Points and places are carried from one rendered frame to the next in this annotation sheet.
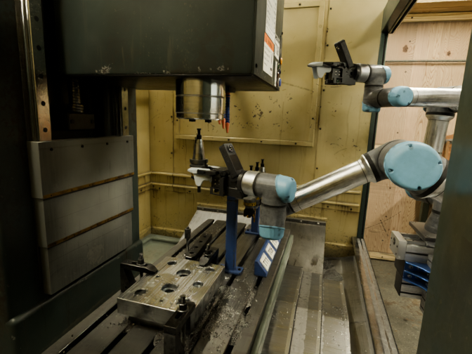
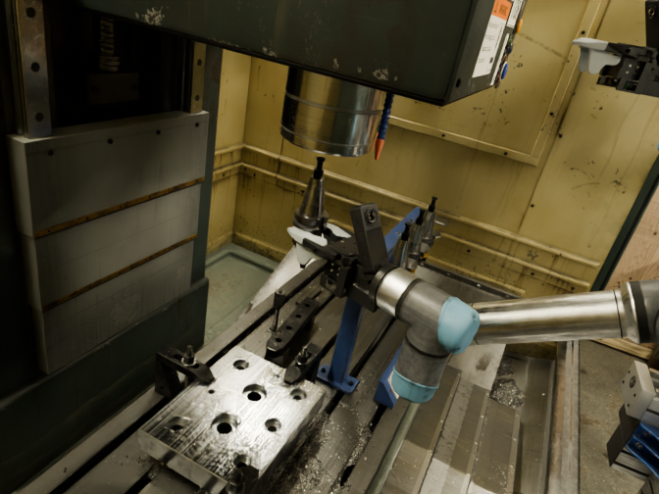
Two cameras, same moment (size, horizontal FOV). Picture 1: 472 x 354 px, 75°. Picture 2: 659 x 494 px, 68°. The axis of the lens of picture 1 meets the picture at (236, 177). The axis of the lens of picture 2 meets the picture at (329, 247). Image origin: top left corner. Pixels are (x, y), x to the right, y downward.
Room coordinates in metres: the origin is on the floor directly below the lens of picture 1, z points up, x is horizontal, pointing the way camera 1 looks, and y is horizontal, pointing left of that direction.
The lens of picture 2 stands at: (0.22, 0.02, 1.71)
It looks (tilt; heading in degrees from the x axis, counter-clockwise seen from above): 26 degrees down; 5
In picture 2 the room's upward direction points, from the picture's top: 12 degrees clockwise
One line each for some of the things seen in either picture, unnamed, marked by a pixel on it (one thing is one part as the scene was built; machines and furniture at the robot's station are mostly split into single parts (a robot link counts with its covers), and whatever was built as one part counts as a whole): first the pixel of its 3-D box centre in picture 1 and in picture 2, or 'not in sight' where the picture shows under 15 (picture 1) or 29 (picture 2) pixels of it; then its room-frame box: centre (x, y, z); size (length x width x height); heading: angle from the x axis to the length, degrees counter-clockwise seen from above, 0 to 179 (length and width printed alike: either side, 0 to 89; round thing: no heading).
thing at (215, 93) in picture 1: (200, 100); (332, 106); (1.03, 0.13, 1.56); 0.16 x 0.16 x 0.12
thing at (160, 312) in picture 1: (176, 286); (239, 417); (0.90, 0.18, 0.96); 0.29 x 0.23 x 0.05; 164
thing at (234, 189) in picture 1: (230, 181); (359, 272); (0.96, 0.02, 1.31); 0.12 x 0.08 x 0.09; 58
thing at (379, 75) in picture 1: (375, 75); not in sight; (1.35, -0.57, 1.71); 0.11 x 0.08 x 0.09; 104
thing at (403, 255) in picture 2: not in sight; (400, 252); (1.18, -0.06, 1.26); 0.04 x 0.04 x 0.07
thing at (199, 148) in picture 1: (199, 149); (314, 195); (1.03, 0.13, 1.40); 0.04 x 0.04 x 0.07
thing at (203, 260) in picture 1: (208, 262); (301, 371); (1.06, 0.09, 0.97); 0.13 x 0.03 x 0.15; 164
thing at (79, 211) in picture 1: (93, 204); (127, 232); (1.15, 0.55, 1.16); 0.48 x 0.05 x 0.51; 164
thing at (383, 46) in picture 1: (371, 141); (651, 180); (1.82, -0.79, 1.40); 0.04 x 0.04 x 1.20; 74
